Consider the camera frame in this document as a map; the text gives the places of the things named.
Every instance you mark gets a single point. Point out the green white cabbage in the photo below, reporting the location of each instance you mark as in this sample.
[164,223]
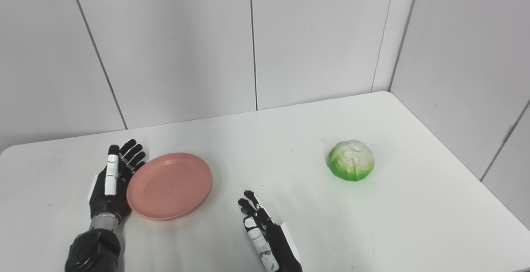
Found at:
[352,160]

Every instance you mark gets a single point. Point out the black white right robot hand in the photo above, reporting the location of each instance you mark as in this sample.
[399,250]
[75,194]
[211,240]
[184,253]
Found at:
[281,247]

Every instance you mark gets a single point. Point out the pink round plate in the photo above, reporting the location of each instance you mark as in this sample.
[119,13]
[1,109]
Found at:
[169,187]

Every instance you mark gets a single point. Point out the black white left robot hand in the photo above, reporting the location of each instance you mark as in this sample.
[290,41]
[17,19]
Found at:
[101,201]

